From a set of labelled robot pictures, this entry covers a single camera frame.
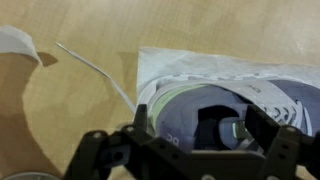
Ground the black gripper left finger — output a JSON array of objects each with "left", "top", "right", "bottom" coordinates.
[{"left": 117, "top": 104, "right": 148, "bottom": 133}]

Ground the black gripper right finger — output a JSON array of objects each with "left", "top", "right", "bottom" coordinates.
[{"left": 245, "top": 105, "right": 280, "bottom": 152}]

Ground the grey blue sneaker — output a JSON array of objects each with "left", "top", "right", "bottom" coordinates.
[{"left": 138, "top": 78, "right": 320, "bottom": 152}]

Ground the white paper towel sheet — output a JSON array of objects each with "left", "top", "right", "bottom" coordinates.
[{"left": 137, "top": 47, "right": 320, "bottom": 109}]

